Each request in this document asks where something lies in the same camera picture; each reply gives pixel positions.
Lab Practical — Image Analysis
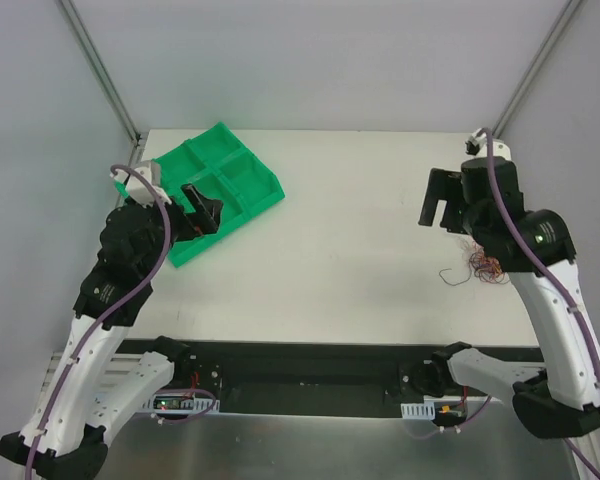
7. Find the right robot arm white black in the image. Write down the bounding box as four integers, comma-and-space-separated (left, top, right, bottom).
411, 157, 600, 439

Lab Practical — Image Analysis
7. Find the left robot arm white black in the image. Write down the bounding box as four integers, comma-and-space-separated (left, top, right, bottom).
0, 184, 223, 479

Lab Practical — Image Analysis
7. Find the green compartment tray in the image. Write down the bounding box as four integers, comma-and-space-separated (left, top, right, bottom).
136, 123, 285, 268

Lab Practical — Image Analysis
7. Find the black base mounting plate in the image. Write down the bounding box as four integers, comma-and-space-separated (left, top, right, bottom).
167, 342, 464, 418

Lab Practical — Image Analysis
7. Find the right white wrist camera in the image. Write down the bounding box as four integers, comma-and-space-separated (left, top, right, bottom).
465, 128, 512, 161

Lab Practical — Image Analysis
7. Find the black wire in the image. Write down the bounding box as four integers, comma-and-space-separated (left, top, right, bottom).
439, 268, 474, 287

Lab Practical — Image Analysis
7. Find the left white cable duct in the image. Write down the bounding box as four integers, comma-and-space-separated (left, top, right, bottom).
132, 394, 220, 416

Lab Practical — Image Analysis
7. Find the white cable duct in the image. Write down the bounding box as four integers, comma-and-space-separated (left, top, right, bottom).
132, 394, 220, 416
400, 401, 436, 421

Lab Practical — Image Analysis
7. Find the left aluminium frame post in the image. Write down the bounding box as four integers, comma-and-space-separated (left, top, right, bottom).
56, 0, 142, 146

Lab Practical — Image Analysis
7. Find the aluminium frame post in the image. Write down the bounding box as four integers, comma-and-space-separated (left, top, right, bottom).
56, 0, 142, 146
493, 0, 586, 138

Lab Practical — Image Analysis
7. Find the right aluminium frame post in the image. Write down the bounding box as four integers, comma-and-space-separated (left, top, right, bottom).
493, 0, 586, 138

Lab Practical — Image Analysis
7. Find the right white cable duct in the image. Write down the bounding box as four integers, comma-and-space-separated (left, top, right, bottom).
400, 401, 436, 421

